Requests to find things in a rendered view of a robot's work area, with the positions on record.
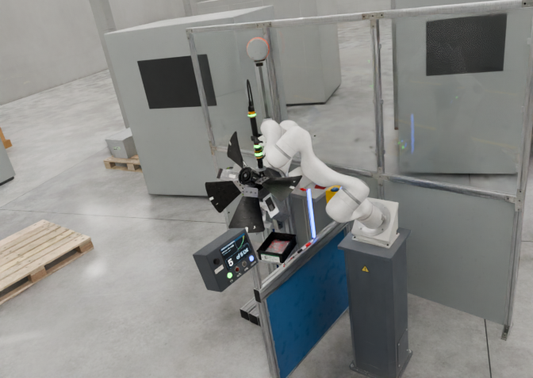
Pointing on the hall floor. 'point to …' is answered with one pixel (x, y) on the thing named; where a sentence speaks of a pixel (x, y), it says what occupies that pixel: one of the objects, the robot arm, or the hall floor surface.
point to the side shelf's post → (307, 219)
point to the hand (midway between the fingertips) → (255, 137)
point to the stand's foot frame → (249, 311)
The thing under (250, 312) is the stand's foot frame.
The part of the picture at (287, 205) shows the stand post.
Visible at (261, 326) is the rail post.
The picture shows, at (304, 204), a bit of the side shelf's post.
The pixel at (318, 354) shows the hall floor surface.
